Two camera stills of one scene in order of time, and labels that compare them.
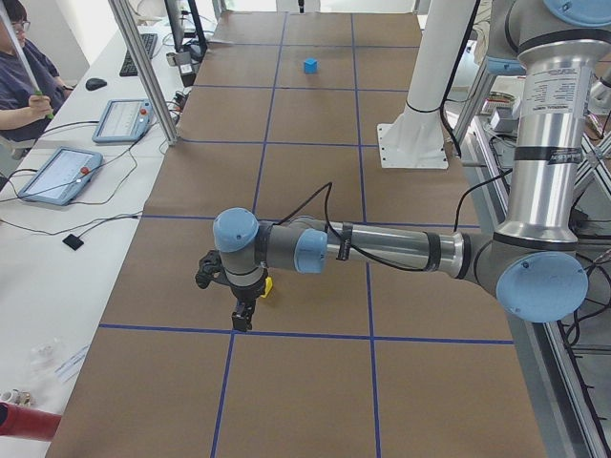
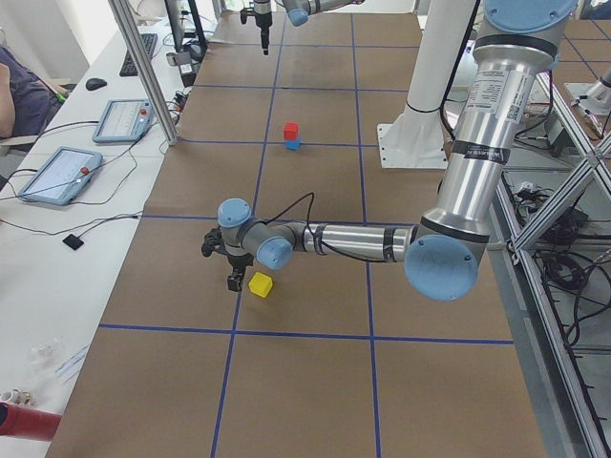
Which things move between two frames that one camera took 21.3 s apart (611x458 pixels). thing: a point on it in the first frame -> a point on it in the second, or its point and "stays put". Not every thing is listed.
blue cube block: [310, 66] -> [292, 144]
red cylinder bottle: [28, 423] stays put
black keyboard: [127, 68] stays put
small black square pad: [73, 241] stays put
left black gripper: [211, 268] -> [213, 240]
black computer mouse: [93, 84] stays put
